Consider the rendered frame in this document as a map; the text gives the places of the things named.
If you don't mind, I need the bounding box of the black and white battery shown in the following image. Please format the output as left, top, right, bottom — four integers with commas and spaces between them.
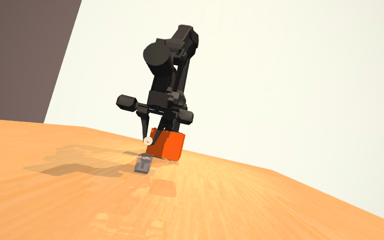
143, 136, 153, 146

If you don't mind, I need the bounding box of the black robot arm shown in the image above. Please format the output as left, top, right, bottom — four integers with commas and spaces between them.
143, 24, 199, 112

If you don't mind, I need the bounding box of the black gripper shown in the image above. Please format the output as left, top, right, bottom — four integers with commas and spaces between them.
116, 81, 194, 145

